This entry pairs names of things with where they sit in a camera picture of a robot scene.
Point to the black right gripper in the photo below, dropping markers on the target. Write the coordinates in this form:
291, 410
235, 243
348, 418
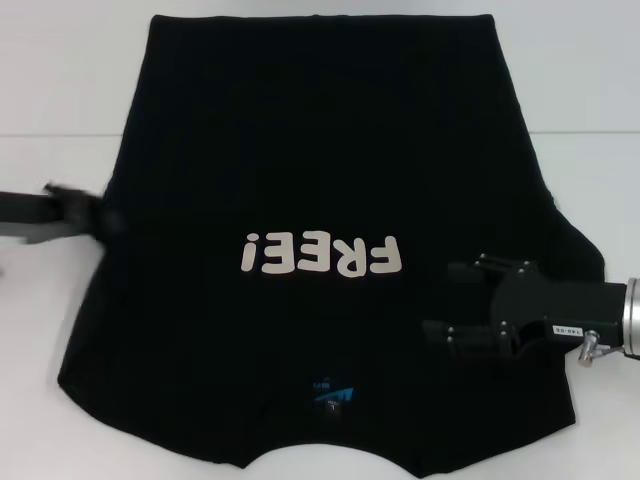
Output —
550, 310

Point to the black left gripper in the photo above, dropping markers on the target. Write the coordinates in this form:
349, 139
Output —
30, 207

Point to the black shirt with FREE print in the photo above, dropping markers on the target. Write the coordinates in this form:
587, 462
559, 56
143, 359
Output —
320, 150

